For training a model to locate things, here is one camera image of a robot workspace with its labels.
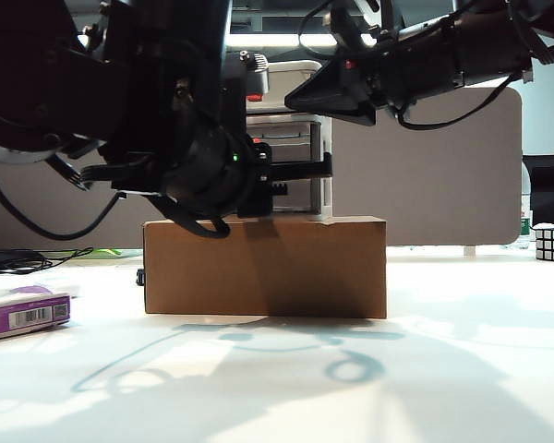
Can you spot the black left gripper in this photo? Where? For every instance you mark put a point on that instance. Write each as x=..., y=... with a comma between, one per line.
x=203, y=180

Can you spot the green flat item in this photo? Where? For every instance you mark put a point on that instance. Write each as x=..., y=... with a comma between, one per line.
x=106, y=253

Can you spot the white plastic drawer cabinet frame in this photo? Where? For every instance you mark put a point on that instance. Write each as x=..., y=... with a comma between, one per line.
x=325, y=198

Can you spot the white partition foot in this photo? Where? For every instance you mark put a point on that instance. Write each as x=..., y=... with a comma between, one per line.
x=469, y=251

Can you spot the grey fabric desk partition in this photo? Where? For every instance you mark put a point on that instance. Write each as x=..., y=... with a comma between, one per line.
x=443, y=184

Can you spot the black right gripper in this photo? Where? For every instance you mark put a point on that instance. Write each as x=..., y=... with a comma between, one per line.
x=406, y=69

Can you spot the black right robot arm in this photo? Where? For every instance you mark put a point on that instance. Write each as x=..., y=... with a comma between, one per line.
x=494, y=46

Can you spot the clear bottle with green label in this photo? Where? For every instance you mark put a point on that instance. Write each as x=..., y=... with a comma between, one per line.
x=526, y=226

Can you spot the purple white napkin pack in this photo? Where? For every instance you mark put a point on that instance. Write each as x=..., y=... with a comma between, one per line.
x=9, y=318

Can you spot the left wrist grey box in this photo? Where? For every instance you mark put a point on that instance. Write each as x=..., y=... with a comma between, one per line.
x=258, y=71

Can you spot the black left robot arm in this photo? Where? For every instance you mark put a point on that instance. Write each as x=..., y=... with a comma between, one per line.
x=51, y=69

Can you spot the smoky drawer with divider rail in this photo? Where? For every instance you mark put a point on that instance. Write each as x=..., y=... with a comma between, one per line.
x=291, y=138

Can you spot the small black clip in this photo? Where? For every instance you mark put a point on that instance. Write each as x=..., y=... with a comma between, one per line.
x=141, y=278

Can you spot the brown cardboard box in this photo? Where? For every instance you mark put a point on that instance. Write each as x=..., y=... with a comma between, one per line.
x=304, y=267

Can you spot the long ceiling light strip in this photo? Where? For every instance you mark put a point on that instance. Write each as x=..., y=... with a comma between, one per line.
x=277, y=40

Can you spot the black monitor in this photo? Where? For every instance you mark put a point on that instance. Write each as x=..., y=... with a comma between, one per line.
x=549, y=189

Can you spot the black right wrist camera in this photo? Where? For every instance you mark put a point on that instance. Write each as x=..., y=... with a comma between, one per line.
x=351, y=23

